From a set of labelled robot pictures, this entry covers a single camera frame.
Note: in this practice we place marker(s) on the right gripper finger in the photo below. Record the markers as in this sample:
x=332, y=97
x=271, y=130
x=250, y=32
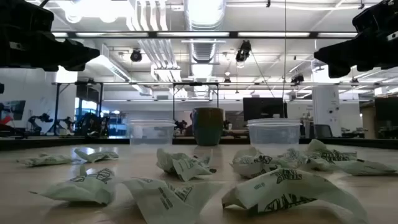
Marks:
x=337, y=71
x=339, y=54

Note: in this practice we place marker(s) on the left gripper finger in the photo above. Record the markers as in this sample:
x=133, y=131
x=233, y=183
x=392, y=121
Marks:
x=77, y=51
x=74, y=66

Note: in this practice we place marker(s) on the green sweetener packet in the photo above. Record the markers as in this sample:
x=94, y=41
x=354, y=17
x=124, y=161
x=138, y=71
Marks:
x=292, y=157
x=326, y=155
x=84, y=188
x=96, y=155
x=183, y=166
x=46, y=160
x=155, y=199
x=363, y=167
x=248, y=168
x=280, y=189

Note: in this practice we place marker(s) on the black background robot arm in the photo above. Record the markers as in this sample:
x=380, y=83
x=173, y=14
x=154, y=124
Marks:
x=91, y=124

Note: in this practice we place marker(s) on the white square pillar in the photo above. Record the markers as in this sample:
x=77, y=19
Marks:
x=326, y=109

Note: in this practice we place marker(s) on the black round ceiling spotlight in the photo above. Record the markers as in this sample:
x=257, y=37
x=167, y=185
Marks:
x=136, y=56

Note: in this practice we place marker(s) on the wooden cabinet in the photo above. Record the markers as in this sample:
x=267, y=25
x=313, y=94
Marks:
x=368, y=121

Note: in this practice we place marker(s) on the grey office chair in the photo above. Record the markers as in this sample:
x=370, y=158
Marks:
x=323, y=131

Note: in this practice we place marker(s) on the black computer monitor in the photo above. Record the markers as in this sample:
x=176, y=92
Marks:
x=262, y=109

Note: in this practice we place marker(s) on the clear plastic bag of candies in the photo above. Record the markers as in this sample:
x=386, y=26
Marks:
x=273, y=133

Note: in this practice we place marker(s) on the clear plastic deli container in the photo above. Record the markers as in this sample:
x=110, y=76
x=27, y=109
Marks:
x=151, y=132

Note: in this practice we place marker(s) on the overhead LED light bar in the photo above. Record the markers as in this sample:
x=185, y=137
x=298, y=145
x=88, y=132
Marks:
x=192, y=34

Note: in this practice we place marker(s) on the green glazed ceramic mug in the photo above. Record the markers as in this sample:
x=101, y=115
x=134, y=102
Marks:
x=207, y=127

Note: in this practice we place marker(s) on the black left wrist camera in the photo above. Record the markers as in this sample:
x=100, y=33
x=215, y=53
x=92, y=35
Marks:
x=25, y=15

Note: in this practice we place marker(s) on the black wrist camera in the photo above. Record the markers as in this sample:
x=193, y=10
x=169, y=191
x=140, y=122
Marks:
x=377, y=15
x=25, y=15

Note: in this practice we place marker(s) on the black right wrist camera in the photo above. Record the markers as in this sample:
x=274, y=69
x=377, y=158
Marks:
x=377, y=15

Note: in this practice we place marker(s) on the dark wall poster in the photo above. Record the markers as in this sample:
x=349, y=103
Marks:
x=14, y=109

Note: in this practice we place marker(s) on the black overhead camera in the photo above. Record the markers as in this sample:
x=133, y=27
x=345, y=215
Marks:
x=243, y=51

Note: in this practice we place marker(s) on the silver ventilation duct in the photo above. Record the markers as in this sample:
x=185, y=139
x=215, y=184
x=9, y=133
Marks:
x=203, y=18

